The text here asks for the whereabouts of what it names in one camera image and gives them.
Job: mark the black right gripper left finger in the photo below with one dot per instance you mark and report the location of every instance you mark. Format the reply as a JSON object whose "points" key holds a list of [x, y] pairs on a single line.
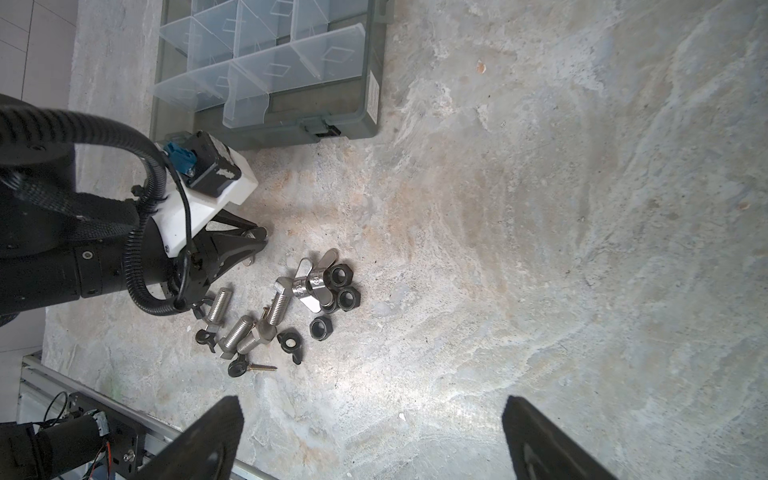
{"points": [[204, 450]]}

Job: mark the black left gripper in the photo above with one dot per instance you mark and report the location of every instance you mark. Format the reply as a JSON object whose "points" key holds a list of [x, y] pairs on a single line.
{"points": [[211, 254]]}

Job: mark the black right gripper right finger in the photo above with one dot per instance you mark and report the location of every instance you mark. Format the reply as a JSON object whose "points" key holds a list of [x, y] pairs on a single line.
{"points": [[540, 450]]}

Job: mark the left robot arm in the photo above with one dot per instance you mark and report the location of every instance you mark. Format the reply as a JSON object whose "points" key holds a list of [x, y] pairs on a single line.
{"points": [[59, 245]]}

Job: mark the black wing nut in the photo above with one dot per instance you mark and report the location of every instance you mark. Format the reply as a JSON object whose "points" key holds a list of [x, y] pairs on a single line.
{"points": [[291, 342], [201, 308], [207, 338], [239, 366]]}

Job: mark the small brass screw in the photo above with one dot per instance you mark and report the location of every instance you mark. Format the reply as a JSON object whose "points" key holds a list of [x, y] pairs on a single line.
{"points": [[261, 368]]}

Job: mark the green plastic organizer box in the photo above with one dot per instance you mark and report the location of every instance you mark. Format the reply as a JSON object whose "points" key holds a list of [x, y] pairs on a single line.
{"points": [[265, 74]]}

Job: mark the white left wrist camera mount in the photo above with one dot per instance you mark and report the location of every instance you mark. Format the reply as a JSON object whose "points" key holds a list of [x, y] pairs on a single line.
{"points": [[213, 175]]}

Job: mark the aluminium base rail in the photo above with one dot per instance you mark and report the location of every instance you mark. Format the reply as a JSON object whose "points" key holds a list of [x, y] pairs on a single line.
{"points": [[77, 433]]}

